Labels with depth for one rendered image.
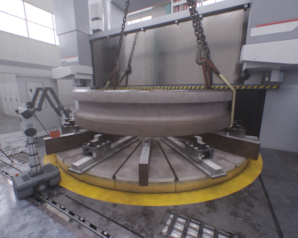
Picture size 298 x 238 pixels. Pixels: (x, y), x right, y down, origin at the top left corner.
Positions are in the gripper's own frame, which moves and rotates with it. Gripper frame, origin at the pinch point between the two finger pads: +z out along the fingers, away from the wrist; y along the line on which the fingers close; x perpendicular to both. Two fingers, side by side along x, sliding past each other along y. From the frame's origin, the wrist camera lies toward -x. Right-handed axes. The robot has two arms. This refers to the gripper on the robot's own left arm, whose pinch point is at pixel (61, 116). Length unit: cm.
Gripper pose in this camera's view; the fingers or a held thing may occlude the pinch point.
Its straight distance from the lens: 361.2
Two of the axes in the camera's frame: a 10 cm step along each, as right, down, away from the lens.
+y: -7.6, -1.3, 6.3
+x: -5.6, 6.2, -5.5
